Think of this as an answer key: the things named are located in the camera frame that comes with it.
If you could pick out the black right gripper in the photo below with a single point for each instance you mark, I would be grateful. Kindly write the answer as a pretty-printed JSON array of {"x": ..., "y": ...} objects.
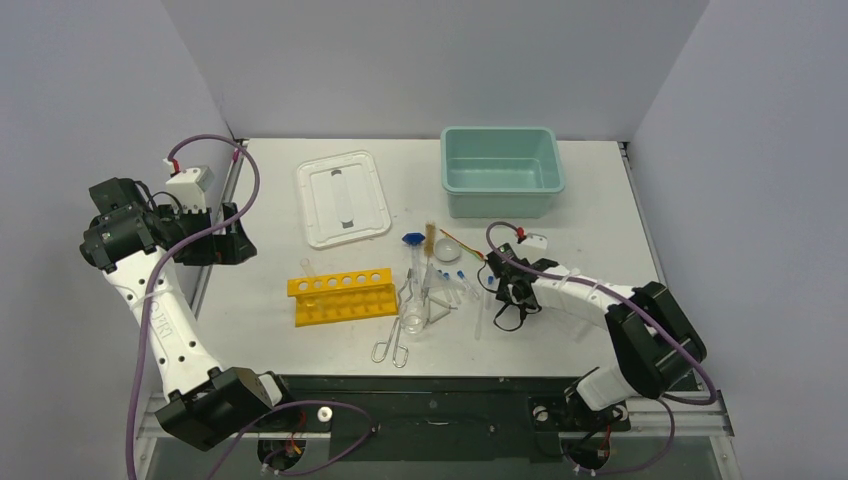
[{"x": 510, "y": 281}]

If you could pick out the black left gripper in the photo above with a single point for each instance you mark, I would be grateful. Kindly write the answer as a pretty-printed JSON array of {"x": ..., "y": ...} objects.
[{"x": 229, "y": 248}]

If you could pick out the clear glass test tube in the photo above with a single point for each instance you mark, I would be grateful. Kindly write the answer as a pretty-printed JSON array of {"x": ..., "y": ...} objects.
[{"x": 307, "y": 268}]

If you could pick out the yellow test tube rack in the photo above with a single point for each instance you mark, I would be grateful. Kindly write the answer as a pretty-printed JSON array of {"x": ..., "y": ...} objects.
[{"x": 348, "y": 296}]

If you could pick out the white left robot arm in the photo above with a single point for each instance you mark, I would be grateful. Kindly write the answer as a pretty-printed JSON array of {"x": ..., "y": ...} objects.
[{"x": 128, "y": 241}]

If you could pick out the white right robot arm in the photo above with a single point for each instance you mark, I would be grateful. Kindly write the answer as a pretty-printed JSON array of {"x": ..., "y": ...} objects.
[{"x": 655, "y": 345}]

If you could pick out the red yellow plastic spatula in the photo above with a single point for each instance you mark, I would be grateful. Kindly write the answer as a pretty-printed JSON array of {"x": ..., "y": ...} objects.
[{"x": 476, "y": 253}]

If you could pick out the blue capped vial pair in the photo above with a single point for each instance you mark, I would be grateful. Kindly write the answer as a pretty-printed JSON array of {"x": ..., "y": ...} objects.
[{"x": 449, "y": 288}]

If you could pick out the glass watch dish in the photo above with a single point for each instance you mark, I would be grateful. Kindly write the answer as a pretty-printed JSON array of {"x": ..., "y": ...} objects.
[{"x": 447, "y": 251}]

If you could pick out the brown test tube brush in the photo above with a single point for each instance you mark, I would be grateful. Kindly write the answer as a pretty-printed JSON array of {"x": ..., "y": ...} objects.
[{"x": 430, "y": 239}]

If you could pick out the small glass beaker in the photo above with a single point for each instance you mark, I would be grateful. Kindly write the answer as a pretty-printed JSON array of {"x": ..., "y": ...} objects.
[{"x": 413, "y": 317}]

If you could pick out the blue funnel on stem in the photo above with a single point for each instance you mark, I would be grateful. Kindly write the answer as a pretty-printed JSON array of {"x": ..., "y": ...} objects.
[{"x": 414, "y": 242}]

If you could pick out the teal plastic bin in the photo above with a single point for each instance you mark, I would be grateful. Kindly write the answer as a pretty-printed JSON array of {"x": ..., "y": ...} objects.
[{"x": 500, "y": 172}]

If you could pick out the white plastic bin lid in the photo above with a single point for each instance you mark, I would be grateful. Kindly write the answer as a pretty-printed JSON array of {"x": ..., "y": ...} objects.
[{"x": 341, "y": 200}]

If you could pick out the metal crucible tongs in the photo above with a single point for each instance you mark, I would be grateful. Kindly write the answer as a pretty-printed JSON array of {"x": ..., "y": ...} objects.
[{"x": 391, "y": 346}]

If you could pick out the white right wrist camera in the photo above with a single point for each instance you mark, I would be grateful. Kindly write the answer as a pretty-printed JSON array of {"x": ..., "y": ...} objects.
[{"x": 531, "y": 240}]

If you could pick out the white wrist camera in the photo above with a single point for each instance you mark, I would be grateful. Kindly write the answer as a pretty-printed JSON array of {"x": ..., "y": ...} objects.
[
  {"x": 188, "y": 187},
  {"x": 531, "y": 240}
]

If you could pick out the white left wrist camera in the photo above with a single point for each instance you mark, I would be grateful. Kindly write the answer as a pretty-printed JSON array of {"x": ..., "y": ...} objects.
[{"x": 188, "y": 187}]

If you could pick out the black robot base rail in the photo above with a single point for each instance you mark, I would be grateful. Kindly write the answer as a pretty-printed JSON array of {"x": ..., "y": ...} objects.
[{"x": 466, "y": 418}]

